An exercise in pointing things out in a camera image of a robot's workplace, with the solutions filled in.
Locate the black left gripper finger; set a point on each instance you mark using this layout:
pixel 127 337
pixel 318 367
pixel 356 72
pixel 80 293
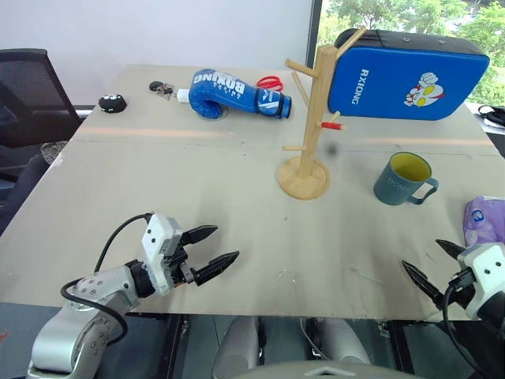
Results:
pixel 201 233
pixel 217 266

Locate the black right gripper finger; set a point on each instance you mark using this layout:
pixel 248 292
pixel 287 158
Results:
pixel 451 248
pixel 424 282

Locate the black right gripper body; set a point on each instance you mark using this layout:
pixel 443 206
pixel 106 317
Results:
pixel 463 290

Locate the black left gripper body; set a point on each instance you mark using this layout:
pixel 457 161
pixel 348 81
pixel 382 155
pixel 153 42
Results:
pixel 177 264

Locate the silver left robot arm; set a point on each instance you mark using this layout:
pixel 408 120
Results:
pixel 84 339

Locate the blue mug yellow inside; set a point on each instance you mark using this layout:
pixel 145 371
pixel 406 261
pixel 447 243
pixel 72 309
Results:
pixel 394 187

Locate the wooden mug tree stand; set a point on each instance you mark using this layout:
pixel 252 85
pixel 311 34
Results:
pixel 313 118

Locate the purple plastic bag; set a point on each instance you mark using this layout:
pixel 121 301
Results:
pixel 483 221

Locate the silver robot leg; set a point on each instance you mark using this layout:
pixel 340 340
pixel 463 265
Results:
pixel 236 347
pixel 343 339

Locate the grey robot chest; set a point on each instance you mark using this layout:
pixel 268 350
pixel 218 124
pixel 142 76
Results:
pixel 335 371

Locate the blue boxing glove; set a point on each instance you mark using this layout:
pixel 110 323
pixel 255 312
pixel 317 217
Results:
pixel 233 92

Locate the bunch of keys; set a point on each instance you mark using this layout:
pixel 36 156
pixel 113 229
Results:
pixel 159 87

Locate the black round pouch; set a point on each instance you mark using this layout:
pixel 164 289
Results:
pixel 113 103

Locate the red scissors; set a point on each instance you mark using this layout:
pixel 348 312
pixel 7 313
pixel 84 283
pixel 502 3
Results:
pixel 272 83

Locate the grey fabric piece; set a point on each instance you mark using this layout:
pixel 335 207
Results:
pixel 53 152

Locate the dark blue seat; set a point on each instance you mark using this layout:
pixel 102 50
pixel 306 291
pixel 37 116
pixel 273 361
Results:
pixel 21 189

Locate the blue kick pad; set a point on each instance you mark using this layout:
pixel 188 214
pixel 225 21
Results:
pixel 398 79

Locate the black office chair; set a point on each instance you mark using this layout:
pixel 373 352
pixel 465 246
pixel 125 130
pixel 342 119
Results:
pixel 31 98

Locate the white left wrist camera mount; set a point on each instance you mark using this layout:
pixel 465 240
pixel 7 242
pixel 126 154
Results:
pixel 158 252

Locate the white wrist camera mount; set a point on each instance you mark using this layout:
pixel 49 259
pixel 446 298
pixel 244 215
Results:
pixel 158 252
pixel 487 268

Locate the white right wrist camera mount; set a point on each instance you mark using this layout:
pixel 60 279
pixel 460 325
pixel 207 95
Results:
pixel 487 268

